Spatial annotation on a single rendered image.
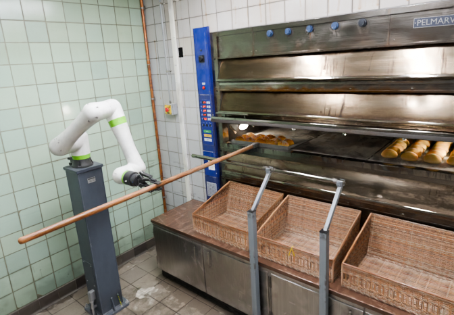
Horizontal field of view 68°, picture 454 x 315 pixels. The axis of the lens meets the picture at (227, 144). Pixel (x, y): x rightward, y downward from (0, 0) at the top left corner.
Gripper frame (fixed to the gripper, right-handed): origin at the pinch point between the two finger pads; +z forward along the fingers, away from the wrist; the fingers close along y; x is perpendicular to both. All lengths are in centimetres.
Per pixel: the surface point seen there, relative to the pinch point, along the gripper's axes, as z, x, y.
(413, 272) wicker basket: 121, -85, 60
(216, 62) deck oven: -34, -102, -67
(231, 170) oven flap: -24, -100, 24
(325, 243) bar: 86, -40, 30
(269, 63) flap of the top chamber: 16, -103, -64
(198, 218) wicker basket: -22, -53, 49
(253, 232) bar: 38, -41, 38
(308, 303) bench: 73, -46, 77
